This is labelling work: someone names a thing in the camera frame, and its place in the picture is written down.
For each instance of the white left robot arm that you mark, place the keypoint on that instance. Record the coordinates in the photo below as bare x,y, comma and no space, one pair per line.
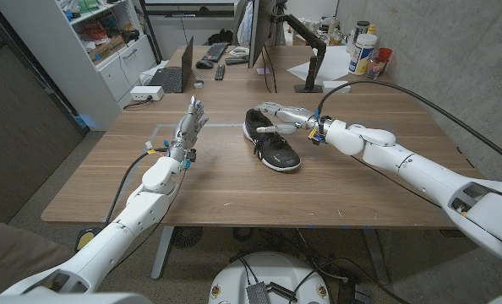
120,228

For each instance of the grey table leg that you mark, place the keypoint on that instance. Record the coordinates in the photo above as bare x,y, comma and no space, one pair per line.
377,257
162,253

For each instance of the yellow and black floor object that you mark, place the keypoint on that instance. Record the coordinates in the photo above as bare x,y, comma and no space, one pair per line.
85,237

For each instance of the black sneaker with white sole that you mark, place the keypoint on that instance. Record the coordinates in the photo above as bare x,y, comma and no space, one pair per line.
276,154

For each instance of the pink sticky note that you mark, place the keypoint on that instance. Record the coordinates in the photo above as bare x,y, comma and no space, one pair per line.
263,71

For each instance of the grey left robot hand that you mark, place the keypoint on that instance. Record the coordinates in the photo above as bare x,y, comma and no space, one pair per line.
185,128

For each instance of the white paper sheet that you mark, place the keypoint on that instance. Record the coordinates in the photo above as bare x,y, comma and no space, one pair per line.
335,63

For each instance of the dark flat device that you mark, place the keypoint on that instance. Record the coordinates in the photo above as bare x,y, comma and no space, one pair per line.
236,60

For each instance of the black remote control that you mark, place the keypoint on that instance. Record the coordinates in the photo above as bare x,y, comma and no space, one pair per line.
219,72

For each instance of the black keyboard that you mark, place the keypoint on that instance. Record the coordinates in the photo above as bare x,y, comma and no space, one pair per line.
215,52

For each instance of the small white rectangular box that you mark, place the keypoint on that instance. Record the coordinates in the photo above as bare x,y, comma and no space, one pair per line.
328,84

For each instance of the dark-lidded jar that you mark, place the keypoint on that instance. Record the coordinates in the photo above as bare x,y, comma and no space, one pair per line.
362,27

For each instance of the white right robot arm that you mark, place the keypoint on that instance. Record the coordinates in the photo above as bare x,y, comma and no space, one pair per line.
424,173

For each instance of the red cup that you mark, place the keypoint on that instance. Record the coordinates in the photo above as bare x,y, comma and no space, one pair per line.
385,55

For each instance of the white power box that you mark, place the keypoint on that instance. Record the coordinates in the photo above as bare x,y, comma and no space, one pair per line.
146,93

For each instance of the cardboard box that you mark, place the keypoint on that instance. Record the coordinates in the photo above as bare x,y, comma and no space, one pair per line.
105,50

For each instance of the white robot torso base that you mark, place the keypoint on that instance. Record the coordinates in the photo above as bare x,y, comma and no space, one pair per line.
272,272

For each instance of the small white clip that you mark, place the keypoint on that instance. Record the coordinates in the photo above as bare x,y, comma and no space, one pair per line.
198,83

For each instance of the white canister with blue label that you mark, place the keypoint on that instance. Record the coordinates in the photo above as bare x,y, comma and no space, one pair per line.
361,55

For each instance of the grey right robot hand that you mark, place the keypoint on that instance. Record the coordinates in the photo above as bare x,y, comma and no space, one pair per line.
295,115

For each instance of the white shelf cabinet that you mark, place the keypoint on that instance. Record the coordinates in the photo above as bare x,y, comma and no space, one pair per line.
86,84

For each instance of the brown fabric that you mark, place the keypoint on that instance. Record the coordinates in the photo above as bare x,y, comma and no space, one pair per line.
6,253

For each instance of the black computer monitor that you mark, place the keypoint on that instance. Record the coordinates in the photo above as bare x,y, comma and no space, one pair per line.
260,29

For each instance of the orange bag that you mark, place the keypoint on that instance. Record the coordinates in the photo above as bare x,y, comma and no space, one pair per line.
94,30

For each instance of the black bag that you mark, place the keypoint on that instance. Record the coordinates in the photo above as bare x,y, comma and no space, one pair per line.
220,37

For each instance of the black computer mouse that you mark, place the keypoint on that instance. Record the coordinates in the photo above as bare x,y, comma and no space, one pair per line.
204,64

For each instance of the yellow-capped bottle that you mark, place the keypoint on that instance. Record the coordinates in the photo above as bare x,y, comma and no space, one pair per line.
372,29

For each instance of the black open laptop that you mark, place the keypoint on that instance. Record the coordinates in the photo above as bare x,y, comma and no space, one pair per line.
172,78

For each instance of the round black floor fan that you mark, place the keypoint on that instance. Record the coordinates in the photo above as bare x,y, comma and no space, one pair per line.
186,236

